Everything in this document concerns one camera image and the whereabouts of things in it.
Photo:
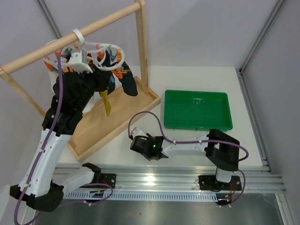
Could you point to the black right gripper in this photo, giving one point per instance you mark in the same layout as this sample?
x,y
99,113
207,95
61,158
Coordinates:
x,y
150,137

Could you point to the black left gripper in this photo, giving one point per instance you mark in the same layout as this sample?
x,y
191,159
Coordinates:
x,y
101,77

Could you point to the yellow sock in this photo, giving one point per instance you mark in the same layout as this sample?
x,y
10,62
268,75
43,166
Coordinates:
x,y
104,96

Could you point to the white sock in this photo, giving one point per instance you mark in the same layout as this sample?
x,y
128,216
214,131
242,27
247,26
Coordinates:
x,y
53,78
89,106

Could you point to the white plastic clip hanger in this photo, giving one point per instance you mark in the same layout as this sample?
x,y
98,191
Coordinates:
x,y
106,57

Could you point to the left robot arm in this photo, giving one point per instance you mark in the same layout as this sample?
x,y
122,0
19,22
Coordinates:
x,y
72,92

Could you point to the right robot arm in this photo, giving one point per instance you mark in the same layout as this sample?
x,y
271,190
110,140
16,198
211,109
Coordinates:
x,y
219,148

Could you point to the wooden drying rack stand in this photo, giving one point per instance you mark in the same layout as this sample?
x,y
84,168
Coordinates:
x,y
96,129

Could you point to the green plastic tray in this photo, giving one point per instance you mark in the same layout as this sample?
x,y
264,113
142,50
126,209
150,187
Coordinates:
x,y
197,110

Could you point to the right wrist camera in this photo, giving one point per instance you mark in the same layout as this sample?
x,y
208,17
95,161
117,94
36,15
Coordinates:
x,y
136,132

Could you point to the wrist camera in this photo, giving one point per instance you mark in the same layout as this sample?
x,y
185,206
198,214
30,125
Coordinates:
x,y
78,61
136,132

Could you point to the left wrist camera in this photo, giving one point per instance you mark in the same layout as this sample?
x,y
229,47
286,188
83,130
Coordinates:
x,y
78,61

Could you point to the aluminium mounting rail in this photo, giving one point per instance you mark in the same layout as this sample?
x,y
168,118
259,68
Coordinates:
x,y
154,183

